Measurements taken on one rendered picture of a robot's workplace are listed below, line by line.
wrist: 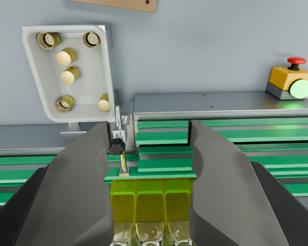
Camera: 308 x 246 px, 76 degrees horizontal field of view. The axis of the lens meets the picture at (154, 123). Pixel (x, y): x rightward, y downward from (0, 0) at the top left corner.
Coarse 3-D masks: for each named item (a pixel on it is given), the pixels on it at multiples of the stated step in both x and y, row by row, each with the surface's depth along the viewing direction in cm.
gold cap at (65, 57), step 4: (68, 48) 48; (60, 52) 45; (64, 52) 45; (68, 52) 46; (72, 52) 47; (56, 56) 45; (60, 56) 45; (64, 56) 45; (68, 56) 45; (72, 56) 47; (76, 56) 49; (60, 60) 46; (64, 60) 46; (68, 60) 46; (72, 60) 47; (64, 64) 46; (68, 64) 46
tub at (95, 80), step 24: (24, 48) 42; (72, 48) 49; (96, 48) 49; (48, 72) 48; (96, 72) 52; (48, 96) 49; (72, 96) 55; (96, 96) 55; (72, 120) 50; (96, 120) 51
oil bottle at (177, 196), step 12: (168, 180) 44; (180, 180) 44; (168, 192) 41; (180, 192) 41; (168, 204) 39; (180, 204) 39; (168, 216) 37; (180, 216) 37; (168, 228) 35; (180, 228) 35; (168, 240) 36; (180, 240) 34
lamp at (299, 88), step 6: (294, 84) 48; (300, 84) 47; (306, 84) 46; (288, 90) 50; (294, 90) 48; (300, 90) 47; (306, 90) 47; (294, 96) 49; (300, 96) 48; (306, 96) 48
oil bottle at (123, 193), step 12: (120, 180) 44; (132, 180) 44; (120, 192) 41; (132, 192) 41; (120, 204) 39; (132, 204) 39; (120, 216) 37; (132, 216) 37; (120, 228) 35; (132, 228) 35; (120, 240) 34; (132, 240) 36
